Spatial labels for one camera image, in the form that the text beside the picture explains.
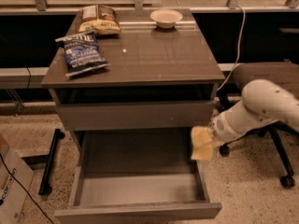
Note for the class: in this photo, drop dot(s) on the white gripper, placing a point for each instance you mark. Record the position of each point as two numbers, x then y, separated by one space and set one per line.
220 129

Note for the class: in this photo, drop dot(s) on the yellow sponge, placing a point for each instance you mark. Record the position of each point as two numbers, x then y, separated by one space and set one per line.
203 150

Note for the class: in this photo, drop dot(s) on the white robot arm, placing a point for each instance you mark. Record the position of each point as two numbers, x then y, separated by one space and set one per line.
263 102

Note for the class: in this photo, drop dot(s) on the grey drawer cabinet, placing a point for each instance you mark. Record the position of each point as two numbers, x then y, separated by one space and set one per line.
146 64

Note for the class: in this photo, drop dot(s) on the open grey middle drawer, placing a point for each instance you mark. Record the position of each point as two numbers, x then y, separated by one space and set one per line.
137 176

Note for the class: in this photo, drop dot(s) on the closed grey top drawer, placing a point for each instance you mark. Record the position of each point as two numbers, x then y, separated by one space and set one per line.
89 117

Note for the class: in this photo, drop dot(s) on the grey office chair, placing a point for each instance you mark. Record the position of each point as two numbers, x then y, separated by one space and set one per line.
284 74

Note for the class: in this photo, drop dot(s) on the white bowl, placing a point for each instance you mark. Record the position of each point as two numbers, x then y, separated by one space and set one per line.
166 18

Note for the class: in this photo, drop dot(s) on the blue chip bag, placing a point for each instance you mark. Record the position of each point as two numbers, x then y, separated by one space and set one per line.
82 53

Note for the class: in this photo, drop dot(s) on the brown yellow chip bag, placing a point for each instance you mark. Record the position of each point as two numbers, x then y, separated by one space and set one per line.
100 19

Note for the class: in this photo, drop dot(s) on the black metal bar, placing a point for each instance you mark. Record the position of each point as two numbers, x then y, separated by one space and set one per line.
45 187

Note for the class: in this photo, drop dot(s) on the cardboard box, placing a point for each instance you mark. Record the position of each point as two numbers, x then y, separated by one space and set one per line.
14 171

